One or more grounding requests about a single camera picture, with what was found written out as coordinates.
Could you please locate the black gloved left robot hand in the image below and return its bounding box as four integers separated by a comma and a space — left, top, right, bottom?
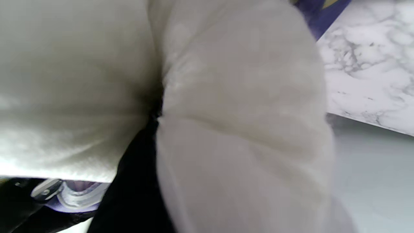
87, 104, 177, 233

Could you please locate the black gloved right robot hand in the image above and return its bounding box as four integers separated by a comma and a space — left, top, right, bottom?
0, 177, 97, 233

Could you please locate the blue floral pillowcase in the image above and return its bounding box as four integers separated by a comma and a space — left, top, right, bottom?
293, 0, 351, 41

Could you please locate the white pillow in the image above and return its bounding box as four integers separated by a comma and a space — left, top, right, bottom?
0, 0, 356, 233

